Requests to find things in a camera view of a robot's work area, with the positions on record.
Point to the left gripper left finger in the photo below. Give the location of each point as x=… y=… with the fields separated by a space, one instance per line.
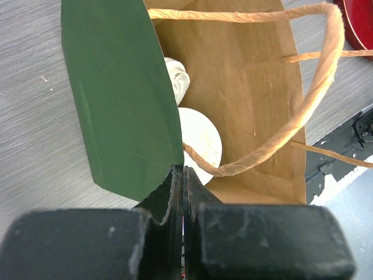
x=143 y=242

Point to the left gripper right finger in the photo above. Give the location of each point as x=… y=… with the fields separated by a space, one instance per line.
x=240 y=241

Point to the white cup lid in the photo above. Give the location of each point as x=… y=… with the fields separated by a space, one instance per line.
x=200 y=134
x=179 y=78

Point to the green paper bag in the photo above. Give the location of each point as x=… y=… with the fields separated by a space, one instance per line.
x=257 y=71

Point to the red round tray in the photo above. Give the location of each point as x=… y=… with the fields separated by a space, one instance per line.
x=357 y=18

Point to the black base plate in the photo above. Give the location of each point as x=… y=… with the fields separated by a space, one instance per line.
x=352 y=138

